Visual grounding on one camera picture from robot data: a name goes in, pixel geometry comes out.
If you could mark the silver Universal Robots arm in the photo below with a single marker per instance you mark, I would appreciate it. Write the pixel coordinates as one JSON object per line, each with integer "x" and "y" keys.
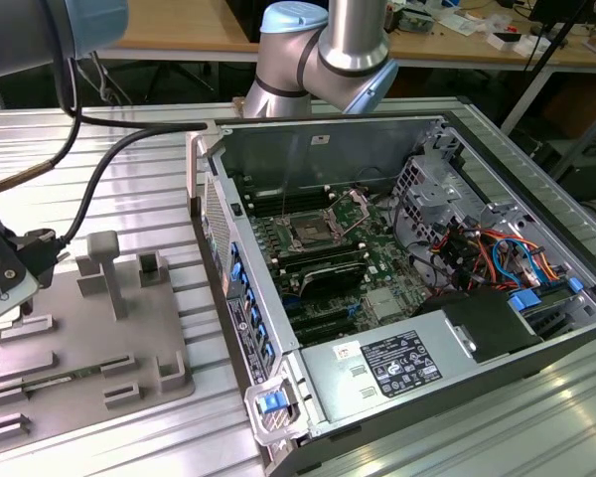
{"x": 347, "y": 45}

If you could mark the black RAM slot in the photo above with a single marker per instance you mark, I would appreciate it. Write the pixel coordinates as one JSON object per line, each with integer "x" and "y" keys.
{"x": 288, "y": 199}
{"x": 318, "y": 249}

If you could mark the CPU socket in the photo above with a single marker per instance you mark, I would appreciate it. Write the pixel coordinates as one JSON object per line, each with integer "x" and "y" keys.
{"x": 310, "y": 231}

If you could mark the grey parts rack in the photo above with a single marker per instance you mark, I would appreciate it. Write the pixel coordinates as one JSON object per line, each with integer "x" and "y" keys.
{"x": 79, "y": 338}

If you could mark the green RAM stick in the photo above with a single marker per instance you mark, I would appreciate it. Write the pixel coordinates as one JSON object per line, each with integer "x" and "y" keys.
{"x": 54, "y": 380}

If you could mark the wooden desk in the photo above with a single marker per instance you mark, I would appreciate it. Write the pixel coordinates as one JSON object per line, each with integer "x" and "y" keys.
{"x": 203, "y": 40}

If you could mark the thin locking lever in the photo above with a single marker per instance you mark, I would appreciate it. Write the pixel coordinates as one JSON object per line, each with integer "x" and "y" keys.
{"x": 283, "y": 189}

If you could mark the blue case latch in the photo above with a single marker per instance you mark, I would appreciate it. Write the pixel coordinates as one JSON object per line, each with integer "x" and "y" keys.
{"x": 270, "y": 403}

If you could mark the black graphics card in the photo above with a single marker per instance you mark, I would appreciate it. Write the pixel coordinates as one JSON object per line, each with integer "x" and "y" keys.
{"x": 333, "y": 278}

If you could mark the grey power supply unit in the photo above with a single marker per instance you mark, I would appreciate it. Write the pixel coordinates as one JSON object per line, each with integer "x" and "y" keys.
{"x": 338, "y": 377}

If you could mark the silver chipset heatsink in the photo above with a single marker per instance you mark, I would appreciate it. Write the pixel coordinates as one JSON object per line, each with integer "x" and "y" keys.
{"x": 383, "y": 303}

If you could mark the green motherboard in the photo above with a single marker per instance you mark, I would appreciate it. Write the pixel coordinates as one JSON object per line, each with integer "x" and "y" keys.
{"x": 392, "y": 263}

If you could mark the perforated metal drive cage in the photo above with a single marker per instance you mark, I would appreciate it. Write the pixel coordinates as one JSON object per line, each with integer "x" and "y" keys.
{"x": 427, "y": 184}

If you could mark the open black PC case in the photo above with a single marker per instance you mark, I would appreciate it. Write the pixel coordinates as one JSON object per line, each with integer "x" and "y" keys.
{"x": 427, "y": 429}

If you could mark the black drive cover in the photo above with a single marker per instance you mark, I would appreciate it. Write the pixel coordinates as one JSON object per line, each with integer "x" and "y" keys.
{"x": 482, "y": 323}

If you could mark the blue disk carrier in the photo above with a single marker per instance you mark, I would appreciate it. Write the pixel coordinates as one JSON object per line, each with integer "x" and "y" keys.
{"x": 524, "y": 300}

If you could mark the white box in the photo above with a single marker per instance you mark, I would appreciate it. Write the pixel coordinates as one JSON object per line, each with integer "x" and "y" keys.
{"x": 519, "y": 44}

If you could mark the black stand pole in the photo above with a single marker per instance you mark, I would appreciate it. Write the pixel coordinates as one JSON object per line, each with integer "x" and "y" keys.
{"x": 551, "y": 40}

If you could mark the black computer tower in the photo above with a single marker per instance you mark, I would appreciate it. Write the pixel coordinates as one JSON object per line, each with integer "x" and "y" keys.
{"x": 586, "y": 174}

